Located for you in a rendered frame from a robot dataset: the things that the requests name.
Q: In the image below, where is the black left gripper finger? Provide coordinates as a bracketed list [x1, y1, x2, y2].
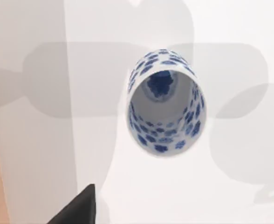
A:
[45, 183, 96, 224]

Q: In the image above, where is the white and blue patterned cup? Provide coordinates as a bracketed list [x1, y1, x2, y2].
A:
[127, 49, 208, 158]

